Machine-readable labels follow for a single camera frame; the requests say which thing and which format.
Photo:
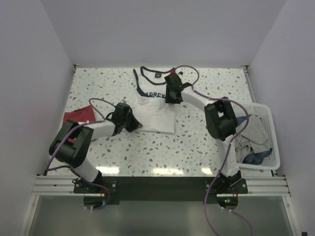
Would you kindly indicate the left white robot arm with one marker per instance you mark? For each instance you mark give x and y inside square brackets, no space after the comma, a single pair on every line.
[70,146]

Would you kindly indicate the grey garment in basket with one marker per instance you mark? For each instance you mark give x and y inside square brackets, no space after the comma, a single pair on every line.
[254,139]

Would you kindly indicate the folded dark red tank top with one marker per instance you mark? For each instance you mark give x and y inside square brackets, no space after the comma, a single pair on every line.
[81,115]

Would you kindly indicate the white printed tank top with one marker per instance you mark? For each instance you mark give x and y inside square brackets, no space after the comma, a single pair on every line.
[150,108]

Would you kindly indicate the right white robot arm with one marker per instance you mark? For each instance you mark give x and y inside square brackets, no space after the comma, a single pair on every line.
[221,123]

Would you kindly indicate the white plastic laundry basket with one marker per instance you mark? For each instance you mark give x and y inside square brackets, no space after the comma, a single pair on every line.
[273,161]

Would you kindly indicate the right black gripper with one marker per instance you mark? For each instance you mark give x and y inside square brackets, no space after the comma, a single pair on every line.
[168,100]

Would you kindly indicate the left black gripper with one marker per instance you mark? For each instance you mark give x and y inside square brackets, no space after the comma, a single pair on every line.
[135,123]

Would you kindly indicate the blue garment in basket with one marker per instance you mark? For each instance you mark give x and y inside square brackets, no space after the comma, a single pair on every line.
[257,158]

